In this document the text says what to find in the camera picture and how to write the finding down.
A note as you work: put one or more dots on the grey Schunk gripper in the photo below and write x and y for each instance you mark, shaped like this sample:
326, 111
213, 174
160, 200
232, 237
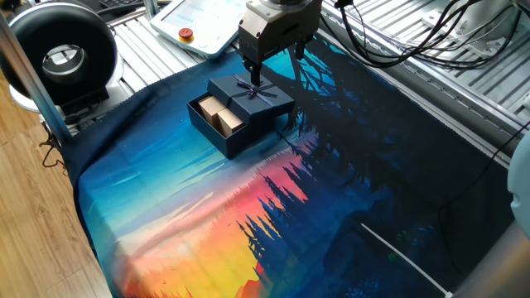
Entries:
273, 39

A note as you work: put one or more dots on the navy gift box lid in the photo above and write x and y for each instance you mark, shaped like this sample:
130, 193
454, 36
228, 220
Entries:
265, 105

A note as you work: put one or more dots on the navy gift box base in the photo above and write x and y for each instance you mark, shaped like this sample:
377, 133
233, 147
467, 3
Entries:
232, 145

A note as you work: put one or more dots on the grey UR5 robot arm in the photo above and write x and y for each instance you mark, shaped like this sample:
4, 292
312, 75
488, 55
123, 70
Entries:
522, 186

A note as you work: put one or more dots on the white gripper adapter plate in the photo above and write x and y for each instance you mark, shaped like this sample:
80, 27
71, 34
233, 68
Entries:
271, 11

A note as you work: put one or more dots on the wooden block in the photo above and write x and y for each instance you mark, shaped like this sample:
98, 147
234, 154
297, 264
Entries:
229, 121
210, 107

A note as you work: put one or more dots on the white teach pendant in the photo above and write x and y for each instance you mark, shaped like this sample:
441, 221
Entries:
207, 20

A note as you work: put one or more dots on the sunset forest print tablecloth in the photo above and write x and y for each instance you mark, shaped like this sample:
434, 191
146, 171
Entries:
186, 198

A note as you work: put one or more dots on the black keyboard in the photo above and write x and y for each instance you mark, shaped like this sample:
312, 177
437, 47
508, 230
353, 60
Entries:
118, 2

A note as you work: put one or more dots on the grey metal mounting plate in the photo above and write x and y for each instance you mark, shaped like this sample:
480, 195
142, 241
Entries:
476, 25

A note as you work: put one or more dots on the short silver post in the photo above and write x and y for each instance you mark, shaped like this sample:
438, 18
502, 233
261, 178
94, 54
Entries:
150, 8

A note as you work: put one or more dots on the aluminium linear rail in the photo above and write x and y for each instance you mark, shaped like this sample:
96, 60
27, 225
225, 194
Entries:
455, 101

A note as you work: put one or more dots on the aluminium frame post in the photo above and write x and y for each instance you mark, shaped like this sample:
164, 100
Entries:
37, 91

